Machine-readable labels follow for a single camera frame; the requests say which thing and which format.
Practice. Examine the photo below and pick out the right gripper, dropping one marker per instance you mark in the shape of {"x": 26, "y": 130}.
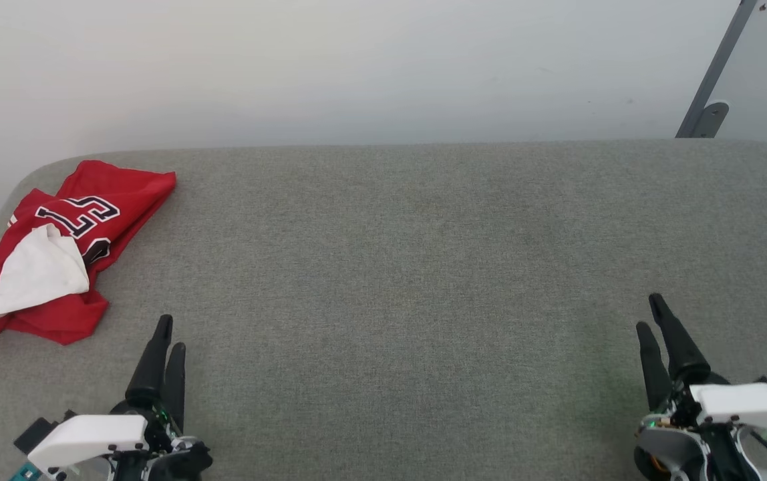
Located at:
{"x": 671, "y": 444}

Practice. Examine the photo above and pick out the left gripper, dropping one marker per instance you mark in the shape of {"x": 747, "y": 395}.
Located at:
{"x": 176, "y": 461}

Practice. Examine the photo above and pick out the red basketball jersey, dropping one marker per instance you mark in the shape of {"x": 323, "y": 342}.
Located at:
{"x": 56, "y": 322}

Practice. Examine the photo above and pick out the grey fabric sofa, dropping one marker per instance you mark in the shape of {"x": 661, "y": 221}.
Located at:
{"x": 383, "y": 300}

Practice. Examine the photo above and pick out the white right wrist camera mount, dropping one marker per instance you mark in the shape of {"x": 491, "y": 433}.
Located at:
{"x": 751, "y": 404}

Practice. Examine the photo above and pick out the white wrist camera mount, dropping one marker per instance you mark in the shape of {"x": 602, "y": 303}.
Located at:
{"x": 83, "y": 437}
{"x": 751, "y": 404}

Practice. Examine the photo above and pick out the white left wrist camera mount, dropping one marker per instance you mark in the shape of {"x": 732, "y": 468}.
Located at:
{"x": 83, "y": 437}

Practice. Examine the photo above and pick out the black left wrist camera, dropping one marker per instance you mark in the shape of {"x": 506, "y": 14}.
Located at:
{"x": 33, "y": 434}

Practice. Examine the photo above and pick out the grey metal post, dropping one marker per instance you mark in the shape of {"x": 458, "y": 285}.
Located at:
{"x": 718, "y": 63}

